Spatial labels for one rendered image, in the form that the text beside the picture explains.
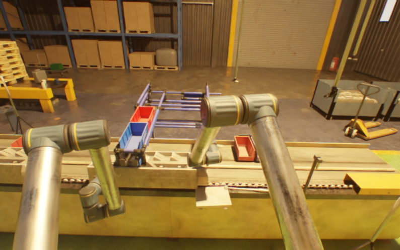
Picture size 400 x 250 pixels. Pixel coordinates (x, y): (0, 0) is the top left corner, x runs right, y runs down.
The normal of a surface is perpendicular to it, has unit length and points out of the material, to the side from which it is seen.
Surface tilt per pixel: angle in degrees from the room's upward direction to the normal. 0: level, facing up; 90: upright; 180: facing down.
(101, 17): 90
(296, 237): 59
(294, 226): 50
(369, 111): 90
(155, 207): 90
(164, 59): 93
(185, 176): 80
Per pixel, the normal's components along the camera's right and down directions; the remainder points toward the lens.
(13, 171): 0.00, 0.30
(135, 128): 0.00, 0.51
